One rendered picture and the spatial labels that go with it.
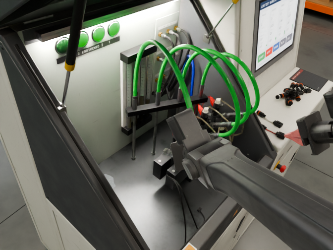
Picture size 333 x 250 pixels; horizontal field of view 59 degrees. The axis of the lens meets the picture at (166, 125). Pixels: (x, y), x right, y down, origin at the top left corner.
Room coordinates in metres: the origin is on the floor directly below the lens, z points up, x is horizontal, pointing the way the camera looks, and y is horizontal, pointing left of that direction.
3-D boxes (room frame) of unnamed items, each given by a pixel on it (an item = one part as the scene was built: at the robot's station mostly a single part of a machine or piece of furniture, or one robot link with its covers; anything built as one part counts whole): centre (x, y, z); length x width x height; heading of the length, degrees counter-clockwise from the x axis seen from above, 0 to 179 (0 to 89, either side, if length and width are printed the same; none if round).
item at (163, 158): (0.81, -0.11, 0.91); 0.34 x 0.10 x 0.15; 143
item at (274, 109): (1.19, -0.57, 0.97); 0.70 x 0.22 x 0.03; 143
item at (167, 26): (1.07, 0.03, 1.20); 0.13 x 0.03 x 0.31; 143
